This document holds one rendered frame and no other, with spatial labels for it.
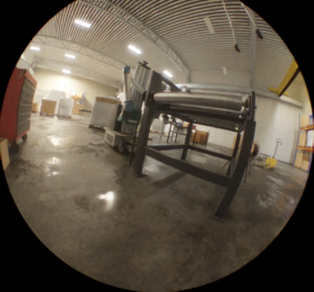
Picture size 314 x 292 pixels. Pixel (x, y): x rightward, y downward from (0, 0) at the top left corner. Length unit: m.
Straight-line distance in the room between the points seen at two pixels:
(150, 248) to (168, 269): 0.15
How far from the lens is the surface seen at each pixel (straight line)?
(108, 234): 0.66
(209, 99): 0.83
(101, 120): 4.47
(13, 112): 1.55
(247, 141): 0.78
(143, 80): 2.37
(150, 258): 0.62
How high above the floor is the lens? 0.57
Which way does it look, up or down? 5 degrees down
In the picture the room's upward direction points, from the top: 12 degrees clockwise
